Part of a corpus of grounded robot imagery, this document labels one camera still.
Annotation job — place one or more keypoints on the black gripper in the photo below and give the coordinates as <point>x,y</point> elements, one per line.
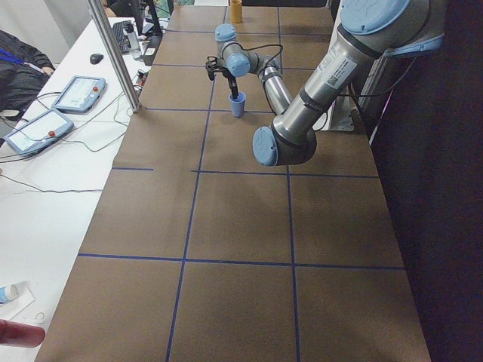
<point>229,80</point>

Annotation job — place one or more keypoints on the blue ribbed plastic cup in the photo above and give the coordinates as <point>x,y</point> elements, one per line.
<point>238,104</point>

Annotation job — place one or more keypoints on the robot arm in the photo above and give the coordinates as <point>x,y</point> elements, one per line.
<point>367,31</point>

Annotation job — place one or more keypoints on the yellow wooden cup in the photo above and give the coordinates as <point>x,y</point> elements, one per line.
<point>236,11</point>

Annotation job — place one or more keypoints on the clear water bottle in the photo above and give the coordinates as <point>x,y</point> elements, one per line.
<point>133,42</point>

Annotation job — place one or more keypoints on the white pole with base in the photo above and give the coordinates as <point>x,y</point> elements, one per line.
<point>339,114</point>

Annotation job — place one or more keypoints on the black keyboard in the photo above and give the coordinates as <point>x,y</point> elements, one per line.
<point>119,33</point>

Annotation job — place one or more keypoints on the black computer mouse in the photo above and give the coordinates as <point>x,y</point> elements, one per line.
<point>96,58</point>

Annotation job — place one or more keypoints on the far teach pendant tablet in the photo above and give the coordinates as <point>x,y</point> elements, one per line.
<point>80,95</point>

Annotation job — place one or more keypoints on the teach pendant tablet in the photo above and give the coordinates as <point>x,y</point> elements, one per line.
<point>39,133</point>
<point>80,95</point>

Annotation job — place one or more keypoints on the near teach pendant tablet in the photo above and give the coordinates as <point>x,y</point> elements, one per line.
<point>39,133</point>

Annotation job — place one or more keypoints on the person in dark jacket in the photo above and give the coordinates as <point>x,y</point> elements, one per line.
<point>24,72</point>

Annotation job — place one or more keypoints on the white blue paper roll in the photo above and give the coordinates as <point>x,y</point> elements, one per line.
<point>18,292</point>

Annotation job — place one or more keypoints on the red cylinder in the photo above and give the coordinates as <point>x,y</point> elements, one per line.
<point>21,335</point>

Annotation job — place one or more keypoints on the aluminium frame post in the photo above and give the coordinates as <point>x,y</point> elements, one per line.
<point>104,28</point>

